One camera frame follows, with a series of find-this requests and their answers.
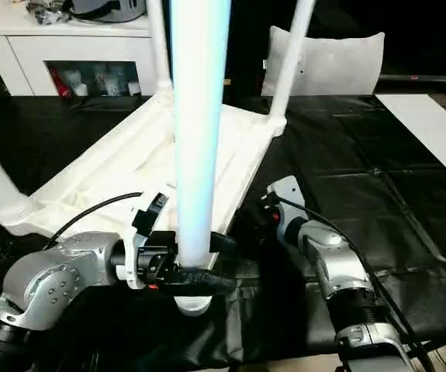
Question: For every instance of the black work mat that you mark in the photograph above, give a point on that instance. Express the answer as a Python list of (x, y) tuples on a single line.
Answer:
[(362, 174)]

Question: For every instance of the small white jar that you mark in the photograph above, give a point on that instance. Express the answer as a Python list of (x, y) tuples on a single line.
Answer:
[(134, 88), (81, 89), (112, 87)]

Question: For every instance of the dark clutter pile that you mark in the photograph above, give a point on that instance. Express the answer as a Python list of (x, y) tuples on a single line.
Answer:
[(50, 13)]

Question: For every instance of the grey cushion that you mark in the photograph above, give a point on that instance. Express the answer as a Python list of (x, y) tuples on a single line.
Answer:
[(343, 66)]

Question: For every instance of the grey round helmet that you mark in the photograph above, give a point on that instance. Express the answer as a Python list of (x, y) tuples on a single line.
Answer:
[(106, 9)]

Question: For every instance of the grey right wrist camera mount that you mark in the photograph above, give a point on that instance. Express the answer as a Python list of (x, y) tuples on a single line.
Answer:
[(288, 190)]

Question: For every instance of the white plastic table top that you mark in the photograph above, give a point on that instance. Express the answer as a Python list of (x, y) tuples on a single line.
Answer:
[(110, 155)]

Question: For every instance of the white board on right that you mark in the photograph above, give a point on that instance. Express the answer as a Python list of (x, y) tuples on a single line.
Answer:
[(432, 128)]

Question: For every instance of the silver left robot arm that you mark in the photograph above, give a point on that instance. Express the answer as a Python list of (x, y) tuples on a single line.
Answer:
[(52, 271)]

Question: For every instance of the white glass-door cabinet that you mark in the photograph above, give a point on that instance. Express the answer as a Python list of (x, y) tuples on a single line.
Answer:
[(13, 50)]

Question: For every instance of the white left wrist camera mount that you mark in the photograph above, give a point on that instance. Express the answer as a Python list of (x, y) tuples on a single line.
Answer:
[(129, 252)]

